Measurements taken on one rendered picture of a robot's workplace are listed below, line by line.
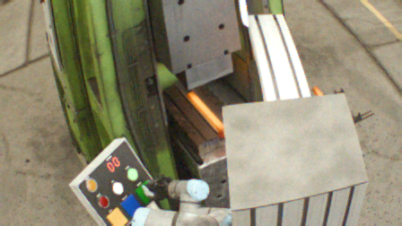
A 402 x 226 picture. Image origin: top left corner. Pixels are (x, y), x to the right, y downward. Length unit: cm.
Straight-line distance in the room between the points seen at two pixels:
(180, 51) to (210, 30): 14
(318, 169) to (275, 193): 9
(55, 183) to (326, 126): 315
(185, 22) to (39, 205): 213
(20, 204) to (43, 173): 41
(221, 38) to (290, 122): 132
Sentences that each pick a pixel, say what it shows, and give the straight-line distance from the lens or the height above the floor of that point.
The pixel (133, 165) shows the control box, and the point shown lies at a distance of 230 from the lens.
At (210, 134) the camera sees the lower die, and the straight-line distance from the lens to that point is 255.
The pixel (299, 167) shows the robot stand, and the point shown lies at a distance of 92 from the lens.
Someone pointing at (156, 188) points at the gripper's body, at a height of 113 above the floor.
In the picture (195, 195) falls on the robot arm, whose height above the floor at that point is 121.
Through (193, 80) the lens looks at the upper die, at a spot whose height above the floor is 131.
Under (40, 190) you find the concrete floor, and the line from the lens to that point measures 397.
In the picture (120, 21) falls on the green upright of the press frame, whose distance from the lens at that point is 221.
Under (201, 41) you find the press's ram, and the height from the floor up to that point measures 147.
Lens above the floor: 269
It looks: 40 degrees down
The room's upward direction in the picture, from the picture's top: 9 degrees counter-clockwise
